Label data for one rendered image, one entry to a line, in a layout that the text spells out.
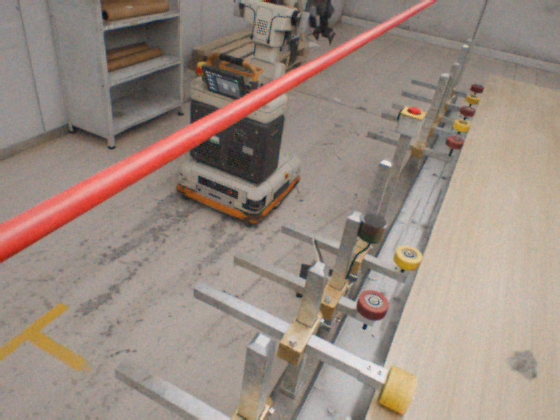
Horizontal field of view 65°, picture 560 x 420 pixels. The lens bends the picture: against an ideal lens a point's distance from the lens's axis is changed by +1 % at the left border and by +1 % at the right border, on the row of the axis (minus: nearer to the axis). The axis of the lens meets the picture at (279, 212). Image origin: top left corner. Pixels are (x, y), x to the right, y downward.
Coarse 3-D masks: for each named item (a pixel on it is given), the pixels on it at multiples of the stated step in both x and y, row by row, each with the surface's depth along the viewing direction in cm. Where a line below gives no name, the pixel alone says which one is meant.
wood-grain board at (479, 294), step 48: (528, 96) 281; (480, 144) 208; (528, 144) 215; (480, 192) 169; (528, 192) 174; (432, 240) 140; (480, 240) 143; (528, 240) 147; (432, 288) 121; (480, 288) 124; (528, 288) 126; (432, 336) 107; (480, 336) 109; (528, 336) 111; (432, 384) 96; (480, 384) 98; (528, 384) 99
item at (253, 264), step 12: (240, 252) 129; (240, 264) 128; (252, 264) 126; (264, 264) 126; (264, 276) 126; (276, 276) 124; (288, 276) 124; (288, 288) 124; (300, 288) 122; (348, 300) 119; (348, 312) 118; (372, 324) 116
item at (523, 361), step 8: (520, 352) 105; (528, 352) 105; (512, 360) 104; (520, 360) 102; (528, 360) 103; (512, 368) 102; (520, 368) 102; (528, 368) 102; (528, 376) 100; (536, 376) 101
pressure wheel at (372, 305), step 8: (360, 296) 114; (368, 296) 115; (376, 296) 115; (384, 296) 115; (360, 304) 113; (368, 304) 112; (376, 304) 113; (384, 304) 113; (360, 312) 113; (368, 312) 111; (376, 312) 111; (384, 312) 111
